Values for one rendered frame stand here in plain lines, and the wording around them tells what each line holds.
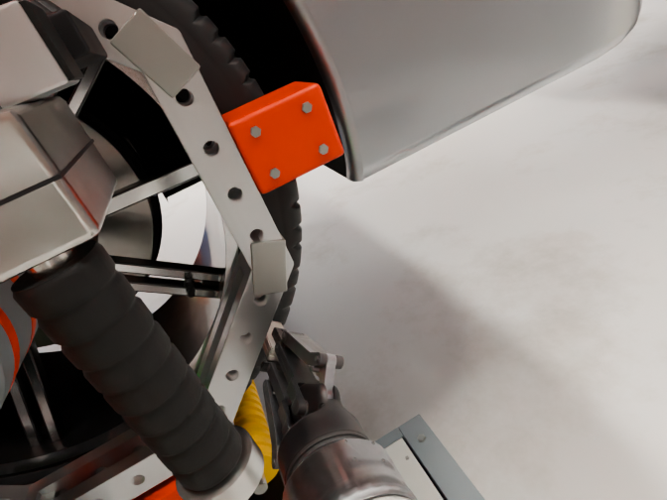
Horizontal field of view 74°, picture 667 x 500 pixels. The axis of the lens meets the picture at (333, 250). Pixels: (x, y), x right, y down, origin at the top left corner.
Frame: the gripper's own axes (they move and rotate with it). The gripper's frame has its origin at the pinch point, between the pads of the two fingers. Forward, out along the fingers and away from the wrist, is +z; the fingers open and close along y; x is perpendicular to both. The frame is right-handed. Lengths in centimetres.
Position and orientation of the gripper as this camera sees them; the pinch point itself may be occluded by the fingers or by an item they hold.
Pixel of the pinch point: (274, 339)
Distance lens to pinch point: 53.7
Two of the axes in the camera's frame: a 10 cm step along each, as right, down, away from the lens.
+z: -3.5, -3.5, 8.7
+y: 3.7, -9.0, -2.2
